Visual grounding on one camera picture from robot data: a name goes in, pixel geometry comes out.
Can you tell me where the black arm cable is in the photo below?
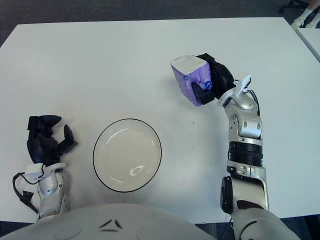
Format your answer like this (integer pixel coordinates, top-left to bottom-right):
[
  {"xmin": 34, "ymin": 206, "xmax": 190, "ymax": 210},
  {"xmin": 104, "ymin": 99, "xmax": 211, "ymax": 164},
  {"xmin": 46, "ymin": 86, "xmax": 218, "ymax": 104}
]
[
  {"xmin": 12, "ymin": 172, "xmax": 41, "ymax": 215},
  {"xmin": 247, "ymin": 88, "xmax": 261, "ymax": 117}
]

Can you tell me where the white plate with black rim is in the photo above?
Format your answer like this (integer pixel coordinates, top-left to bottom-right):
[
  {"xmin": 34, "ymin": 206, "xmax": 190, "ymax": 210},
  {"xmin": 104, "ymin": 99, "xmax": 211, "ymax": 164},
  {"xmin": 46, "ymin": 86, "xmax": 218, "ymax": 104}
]
[{"xmin": 92, "ymin": 118, "xmax": 163, "ymax": 193}]

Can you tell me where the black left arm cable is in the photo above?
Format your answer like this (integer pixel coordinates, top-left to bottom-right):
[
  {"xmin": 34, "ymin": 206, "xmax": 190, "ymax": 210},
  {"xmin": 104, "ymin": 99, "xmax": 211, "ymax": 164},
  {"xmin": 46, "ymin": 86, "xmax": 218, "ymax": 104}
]
[{"xmin": 12, "ymin": 172, "xmax": 41, "ymax": 215}]

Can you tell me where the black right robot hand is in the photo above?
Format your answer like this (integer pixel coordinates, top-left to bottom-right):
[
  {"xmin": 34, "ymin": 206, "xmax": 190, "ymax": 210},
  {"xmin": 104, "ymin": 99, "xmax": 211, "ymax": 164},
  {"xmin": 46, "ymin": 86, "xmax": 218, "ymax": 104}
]
[{"xmin": 191, "ymin": 52, "xmax": 237, "ymax": 106}]

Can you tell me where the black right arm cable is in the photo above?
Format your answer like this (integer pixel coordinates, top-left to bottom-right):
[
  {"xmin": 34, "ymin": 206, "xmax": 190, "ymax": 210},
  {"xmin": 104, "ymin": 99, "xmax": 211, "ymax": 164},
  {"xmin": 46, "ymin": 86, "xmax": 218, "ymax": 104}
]
[{"xmin": 247, "ymin": 88, "xmax": 261, "ymax": 117}]

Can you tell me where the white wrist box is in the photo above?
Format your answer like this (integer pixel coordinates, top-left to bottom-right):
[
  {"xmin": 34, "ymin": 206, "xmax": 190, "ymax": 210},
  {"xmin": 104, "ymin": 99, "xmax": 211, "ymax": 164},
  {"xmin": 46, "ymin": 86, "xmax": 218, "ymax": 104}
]
[
  {"xmin": 233, "ymin": 73, "xmax": 252, "ymax": 97},
  {"xmin": 24, "ymin": 162, "xmax": 45, "ymax": 180}
]

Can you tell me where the black office chair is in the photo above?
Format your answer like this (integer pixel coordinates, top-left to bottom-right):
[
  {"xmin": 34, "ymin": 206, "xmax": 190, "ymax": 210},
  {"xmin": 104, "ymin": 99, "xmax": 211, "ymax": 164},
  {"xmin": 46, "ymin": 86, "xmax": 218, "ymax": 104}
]
[{"xmin": 278, "ymin": 0, "xmax": 298, "ymax": 14}]

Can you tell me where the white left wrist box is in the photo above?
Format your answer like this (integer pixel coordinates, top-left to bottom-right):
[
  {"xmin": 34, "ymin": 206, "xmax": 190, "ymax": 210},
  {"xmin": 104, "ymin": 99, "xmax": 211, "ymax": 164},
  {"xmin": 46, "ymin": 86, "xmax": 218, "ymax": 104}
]
[{"xmin": 24, "ymin": 162, "xmax": 45, "ymax": 180}]

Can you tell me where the white side table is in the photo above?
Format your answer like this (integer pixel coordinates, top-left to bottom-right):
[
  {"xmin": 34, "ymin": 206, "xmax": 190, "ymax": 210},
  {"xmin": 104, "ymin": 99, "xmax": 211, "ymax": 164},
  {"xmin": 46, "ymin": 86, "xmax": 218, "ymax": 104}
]
[{"xmin": 294, "ymin": 27, "xmax": 320, "ymax": 63}]

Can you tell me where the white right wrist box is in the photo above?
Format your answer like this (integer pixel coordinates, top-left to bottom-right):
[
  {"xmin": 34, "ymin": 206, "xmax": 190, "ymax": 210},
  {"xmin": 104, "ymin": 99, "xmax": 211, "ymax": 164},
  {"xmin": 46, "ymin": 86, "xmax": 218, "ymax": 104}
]
[{"xmin": 233, "ymin": 73, "xmax": 252, "ymax": 97}]

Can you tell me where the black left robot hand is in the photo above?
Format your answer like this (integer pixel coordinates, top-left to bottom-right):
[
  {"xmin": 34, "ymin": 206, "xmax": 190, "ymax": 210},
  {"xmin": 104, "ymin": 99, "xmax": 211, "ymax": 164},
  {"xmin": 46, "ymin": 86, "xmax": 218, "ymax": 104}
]
[{"xmin": 26, "ymin": 114, "xmax": 79, "ymax": 167}]

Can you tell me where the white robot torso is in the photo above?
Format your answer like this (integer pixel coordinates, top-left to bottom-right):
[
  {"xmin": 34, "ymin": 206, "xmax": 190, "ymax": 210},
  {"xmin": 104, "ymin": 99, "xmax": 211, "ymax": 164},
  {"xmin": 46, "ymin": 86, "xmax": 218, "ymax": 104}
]
[{"xmin": 0, "ymin": 202, "xmax": 208, "ymax": 240}]

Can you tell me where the purple tissue paper pack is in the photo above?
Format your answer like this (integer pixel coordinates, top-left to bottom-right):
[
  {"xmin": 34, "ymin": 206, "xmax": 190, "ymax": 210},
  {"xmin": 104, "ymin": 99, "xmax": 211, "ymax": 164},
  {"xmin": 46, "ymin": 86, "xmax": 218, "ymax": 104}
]
[{"xmin": 170, "ymin": 55, "xmax": 213, "ymax": 108}]

